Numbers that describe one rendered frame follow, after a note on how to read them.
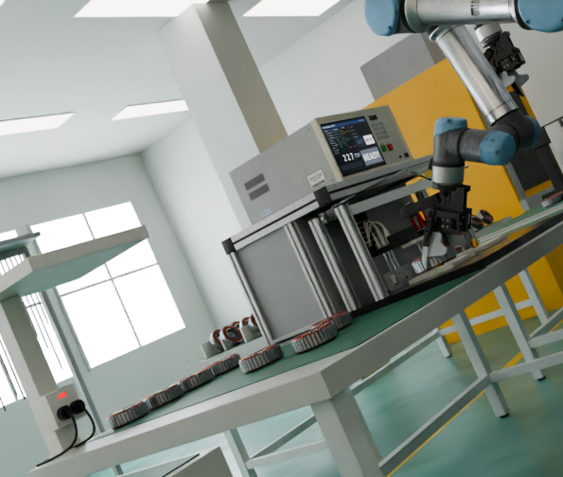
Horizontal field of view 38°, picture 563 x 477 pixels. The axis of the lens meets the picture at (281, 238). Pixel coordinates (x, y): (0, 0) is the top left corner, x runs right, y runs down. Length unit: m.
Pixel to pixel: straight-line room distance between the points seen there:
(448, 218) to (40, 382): 1.09
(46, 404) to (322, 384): 0.90
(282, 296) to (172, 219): 8.22
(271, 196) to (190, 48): 4.38
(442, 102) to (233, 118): 1.65
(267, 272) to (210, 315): 8.14
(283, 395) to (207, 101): 5.39
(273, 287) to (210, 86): 4.40
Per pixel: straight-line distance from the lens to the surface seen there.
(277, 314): 2.46
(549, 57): 7.79
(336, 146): 2.42
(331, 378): 1.43
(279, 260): 2.40
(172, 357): 9.99
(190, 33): 6.83
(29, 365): 2.18
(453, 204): 1.97
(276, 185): 2.51
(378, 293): 2.24
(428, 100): 6.20
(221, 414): 1.60
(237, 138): 6.59
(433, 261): 2.00
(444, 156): 1.94
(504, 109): 2.00
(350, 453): 1.49
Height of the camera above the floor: 0.90
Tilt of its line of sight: 3 degrees up
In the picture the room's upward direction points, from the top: 24 degrees counter-clockwise
